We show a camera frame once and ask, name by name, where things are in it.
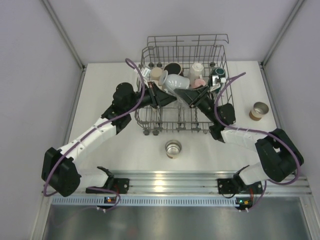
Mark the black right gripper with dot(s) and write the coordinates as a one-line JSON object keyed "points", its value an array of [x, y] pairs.
{"points": [[152, 98]]}

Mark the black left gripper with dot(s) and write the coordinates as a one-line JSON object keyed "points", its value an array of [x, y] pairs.
{"points": [[205, 102]]}

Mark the pink mug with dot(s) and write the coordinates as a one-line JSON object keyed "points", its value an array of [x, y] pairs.
{"points": [[198, 83]]}

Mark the light blue mug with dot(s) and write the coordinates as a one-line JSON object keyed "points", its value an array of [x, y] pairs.
{"points": [[173, 81]]}

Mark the cream mug with handle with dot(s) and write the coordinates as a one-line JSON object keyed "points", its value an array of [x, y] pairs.
{"points": [[195, 71]]}

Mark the beige plain cup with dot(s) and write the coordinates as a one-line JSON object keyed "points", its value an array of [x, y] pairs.
{"points": [[156, 73]]}

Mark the black skull mug red inside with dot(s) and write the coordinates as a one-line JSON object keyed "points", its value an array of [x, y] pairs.
{"points": [[174, 68]]}

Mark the white cup teal base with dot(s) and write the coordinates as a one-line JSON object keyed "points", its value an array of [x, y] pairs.
{"points": [[218, 72]]}

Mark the grey wire dish rack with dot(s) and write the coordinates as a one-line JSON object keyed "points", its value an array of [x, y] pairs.
{"points": [[209, 50]]}

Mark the clear glass tumbler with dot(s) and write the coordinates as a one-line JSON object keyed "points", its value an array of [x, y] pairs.
{"points": [[181, 105]]}

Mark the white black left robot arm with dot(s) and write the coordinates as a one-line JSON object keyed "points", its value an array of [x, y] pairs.
{"points": [[277, 156]]}

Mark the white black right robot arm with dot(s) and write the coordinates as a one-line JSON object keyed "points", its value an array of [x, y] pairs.
{"points": [[62, 167]]}

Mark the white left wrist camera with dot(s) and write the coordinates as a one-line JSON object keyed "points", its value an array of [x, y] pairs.
{"points": [[215, 83]]}

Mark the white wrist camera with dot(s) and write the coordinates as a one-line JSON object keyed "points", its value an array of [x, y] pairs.
{"points": [[145, 72], [215, 83]]}

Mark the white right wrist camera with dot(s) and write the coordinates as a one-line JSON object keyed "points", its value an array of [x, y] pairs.
{"points": [[145, 72]]}

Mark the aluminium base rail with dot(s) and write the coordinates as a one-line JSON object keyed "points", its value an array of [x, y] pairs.
{"points": [[198, 183]]}

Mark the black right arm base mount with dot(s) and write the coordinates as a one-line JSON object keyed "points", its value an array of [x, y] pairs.
{"points": [[115, 184]]}

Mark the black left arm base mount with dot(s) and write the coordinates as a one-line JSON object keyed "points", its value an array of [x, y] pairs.
{"points": [[228, 186]]}

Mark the perforated blue-grey cable tray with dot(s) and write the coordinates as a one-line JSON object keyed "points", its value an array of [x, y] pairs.
{"points": [[138, 201]]}

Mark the aluminium corner frame post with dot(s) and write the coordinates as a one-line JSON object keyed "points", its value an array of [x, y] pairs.
{"points": [[62, 32]]}

